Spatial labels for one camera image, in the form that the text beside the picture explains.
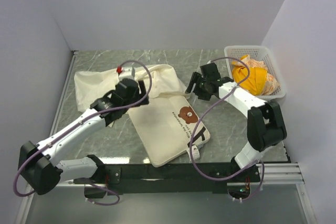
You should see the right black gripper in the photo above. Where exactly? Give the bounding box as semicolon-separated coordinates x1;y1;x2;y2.
185;72;212;102

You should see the cream pillowcase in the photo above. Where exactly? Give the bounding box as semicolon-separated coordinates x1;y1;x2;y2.
73;63;186;127

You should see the cream pillow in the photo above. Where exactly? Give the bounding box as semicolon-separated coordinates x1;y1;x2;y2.
128;95;211;167

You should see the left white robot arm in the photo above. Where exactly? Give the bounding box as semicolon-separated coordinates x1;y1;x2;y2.
15;78;151;195

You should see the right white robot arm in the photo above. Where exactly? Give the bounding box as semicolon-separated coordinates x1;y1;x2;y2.
185;62;287;182

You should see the yellow orange cloth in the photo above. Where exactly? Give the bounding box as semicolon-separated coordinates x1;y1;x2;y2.
232;55;280;95

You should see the white plastic basket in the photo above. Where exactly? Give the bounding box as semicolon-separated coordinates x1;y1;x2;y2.
224;46;286;100

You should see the black base bar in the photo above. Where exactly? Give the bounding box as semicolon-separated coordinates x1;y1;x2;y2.
89;163;260;195

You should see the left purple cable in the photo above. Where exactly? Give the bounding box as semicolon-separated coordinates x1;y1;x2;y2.
13;60;153;206

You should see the purple cable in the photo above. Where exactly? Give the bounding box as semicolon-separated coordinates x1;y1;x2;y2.
188;56;265;205
13;60;153;206

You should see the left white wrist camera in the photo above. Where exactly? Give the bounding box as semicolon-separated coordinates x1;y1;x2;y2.
116;66;135;81

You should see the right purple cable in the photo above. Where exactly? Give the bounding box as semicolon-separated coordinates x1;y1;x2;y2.
188;56;265;205

